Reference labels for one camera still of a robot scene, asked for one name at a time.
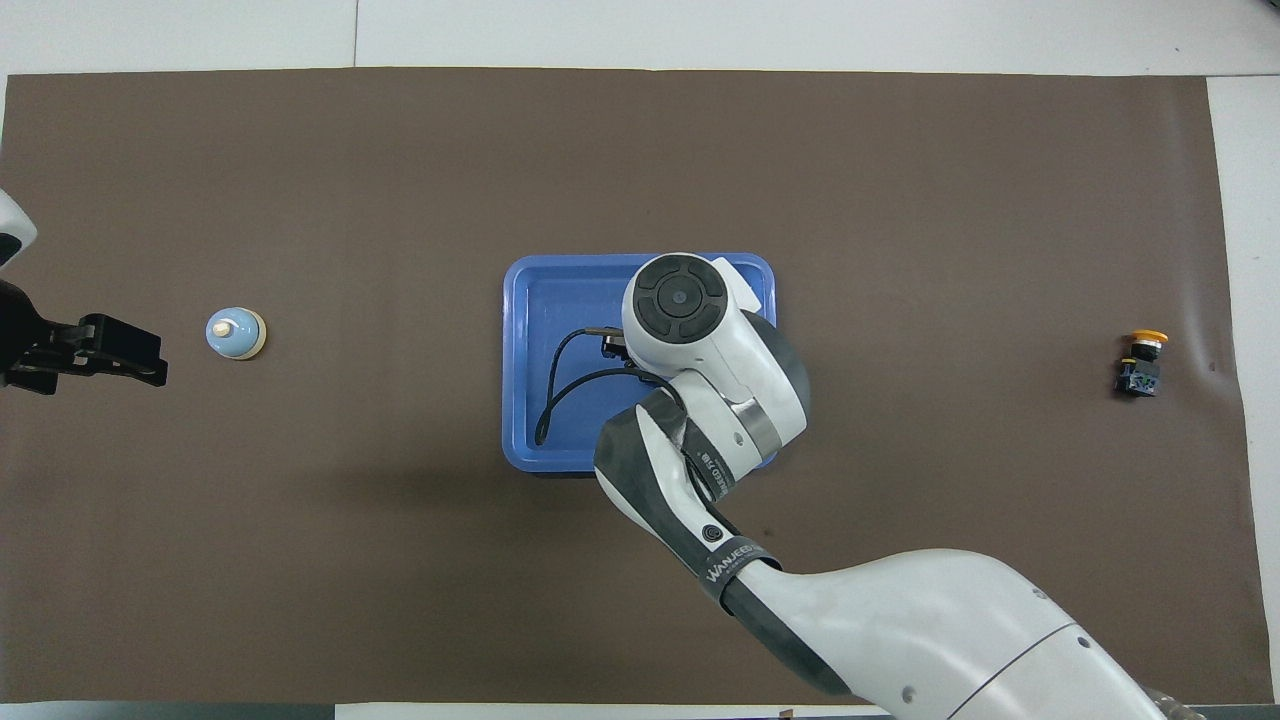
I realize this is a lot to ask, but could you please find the brown table mat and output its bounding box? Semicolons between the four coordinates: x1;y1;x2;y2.
0;67;1276;706

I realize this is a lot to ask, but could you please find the light blue call bell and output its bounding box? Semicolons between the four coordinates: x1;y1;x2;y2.
205;305;267;362

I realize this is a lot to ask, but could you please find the blue plastic tray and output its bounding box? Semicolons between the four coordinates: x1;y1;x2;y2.
501;253;780;475

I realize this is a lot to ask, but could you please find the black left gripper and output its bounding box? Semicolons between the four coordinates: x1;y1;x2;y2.
0;280;170;395

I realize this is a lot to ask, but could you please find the yellow push button switch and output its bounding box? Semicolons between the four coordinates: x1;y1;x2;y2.
1115;330;1170;399

